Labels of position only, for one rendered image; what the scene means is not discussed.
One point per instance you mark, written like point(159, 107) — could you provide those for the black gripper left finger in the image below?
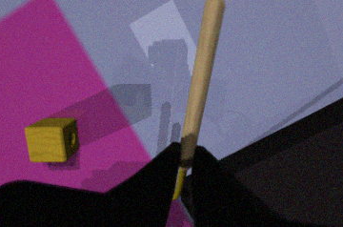
point(143, 200)

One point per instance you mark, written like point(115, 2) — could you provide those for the yellow string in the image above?
point(201, 76)

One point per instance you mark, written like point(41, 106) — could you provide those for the yellow wooden block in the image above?
point(52, 139)

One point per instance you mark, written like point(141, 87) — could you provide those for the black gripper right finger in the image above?
point(219, 199)

